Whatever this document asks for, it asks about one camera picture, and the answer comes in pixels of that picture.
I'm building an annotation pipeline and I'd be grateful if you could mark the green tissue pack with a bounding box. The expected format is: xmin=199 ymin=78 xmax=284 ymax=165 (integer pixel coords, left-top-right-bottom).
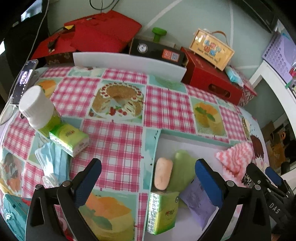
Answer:
xmin=49 ymin=123 xmax=90 ymax=157
xmin=147 ymin=191 xmax=179 ymax=235

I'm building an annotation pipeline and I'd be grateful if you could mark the pink checkered food tablecloth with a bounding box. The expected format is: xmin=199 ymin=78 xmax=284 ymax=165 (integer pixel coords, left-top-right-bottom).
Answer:
xmin=0 ymin=66 xmax=270 ymax=241

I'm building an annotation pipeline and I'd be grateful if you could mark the green plastic knob toy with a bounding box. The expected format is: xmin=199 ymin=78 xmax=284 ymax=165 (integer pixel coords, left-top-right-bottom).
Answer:
xmin=152 ymin=27 xmax=167 ymax=43

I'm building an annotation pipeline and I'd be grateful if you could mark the purple perforated basket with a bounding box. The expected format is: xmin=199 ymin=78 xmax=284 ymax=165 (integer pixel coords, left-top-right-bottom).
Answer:
xmin=262 ymin=32 xmax=295 ymax=84

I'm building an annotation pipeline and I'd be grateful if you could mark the red white plush toy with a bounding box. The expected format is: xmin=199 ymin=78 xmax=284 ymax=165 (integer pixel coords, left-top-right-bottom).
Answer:
xmin=21 ymin=197 xmax=74 ymax=241

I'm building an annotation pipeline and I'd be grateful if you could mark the smartphone with lit screen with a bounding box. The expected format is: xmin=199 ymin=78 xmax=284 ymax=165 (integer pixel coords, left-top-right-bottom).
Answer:
xmin=11 ymin=59 xmax=39 ymax=105

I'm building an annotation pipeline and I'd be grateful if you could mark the blue face mask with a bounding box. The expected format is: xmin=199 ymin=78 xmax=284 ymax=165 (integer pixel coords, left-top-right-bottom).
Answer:
xmin=35 ymin=142 xmax=70 ymax=188

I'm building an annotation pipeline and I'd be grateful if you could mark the black box with gauge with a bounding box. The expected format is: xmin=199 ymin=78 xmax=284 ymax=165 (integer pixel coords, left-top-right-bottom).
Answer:
xmin=129 ymin=38 xmax=188 ymax=67

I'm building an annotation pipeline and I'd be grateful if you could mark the light blue wipes pack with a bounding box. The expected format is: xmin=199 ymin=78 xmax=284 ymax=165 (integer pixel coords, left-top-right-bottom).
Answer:
xmin=224 ymin=66 xmax=244 ymax=88

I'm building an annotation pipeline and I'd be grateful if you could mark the white charging cable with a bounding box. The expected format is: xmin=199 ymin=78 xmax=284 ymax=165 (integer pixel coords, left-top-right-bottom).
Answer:
xmin=0 ymin=102 xmax=19 ymax=126

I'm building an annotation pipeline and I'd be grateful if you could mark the pink white zigzag cloth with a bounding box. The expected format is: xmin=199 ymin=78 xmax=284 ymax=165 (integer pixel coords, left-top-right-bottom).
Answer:
xmin=215 ymin=142 xmax=253 ymax=181

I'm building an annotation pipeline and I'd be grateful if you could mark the red gift box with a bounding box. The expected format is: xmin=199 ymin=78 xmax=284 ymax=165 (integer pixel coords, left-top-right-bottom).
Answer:
xmin=181 ymin=47 xmax=243 ymax=105

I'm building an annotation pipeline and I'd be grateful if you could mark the white plastic pill bottle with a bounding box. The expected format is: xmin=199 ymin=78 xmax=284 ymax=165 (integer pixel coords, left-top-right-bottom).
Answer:
xmin=18 ymin=85 xmax=62 ymax=138

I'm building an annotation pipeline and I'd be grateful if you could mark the white tray with teal rim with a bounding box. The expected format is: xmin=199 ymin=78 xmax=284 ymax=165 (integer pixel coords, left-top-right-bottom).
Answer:
xmin=143 ymin=133 xmax=229 ymax=240

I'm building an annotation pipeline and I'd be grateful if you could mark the teal plastic toy case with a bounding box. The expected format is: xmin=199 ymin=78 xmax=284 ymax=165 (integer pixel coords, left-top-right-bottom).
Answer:
xmin=3 ymin=194 xmax=31 ymax=240

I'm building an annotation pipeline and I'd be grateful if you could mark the yellow wooden sign plaque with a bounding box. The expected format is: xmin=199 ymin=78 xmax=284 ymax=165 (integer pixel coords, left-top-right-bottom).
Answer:
xmin=189 ymin=29 xmax=235 ymax=71

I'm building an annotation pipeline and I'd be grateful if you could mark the round tan sponge puff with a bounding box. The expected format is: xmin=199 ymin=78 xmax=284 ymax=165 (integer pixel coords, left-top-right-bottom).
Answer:
xmin=154 ymin=158 xmax=173 ymax=191

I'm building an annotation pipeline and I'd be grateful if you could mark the black cable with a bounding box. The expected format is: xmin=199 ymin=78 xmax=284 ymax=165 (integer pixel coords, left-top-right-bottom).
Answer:
xmin=89 ymin=0 xmax=121 ymax=12

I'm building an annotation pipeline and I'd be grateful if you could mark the red gift bag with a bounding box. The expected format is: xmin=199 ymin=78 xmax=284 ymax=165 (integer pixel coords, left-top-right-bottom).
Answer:
xmin=31 ymin=10 xmax=142 ymax=59

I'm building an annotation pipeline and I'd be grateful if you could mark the white shelf frame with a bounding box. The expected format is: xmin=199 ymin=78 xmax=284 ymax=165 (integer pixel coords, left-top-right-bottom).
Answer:
xmin=246 ymin=60 xmax=295 ymax=132

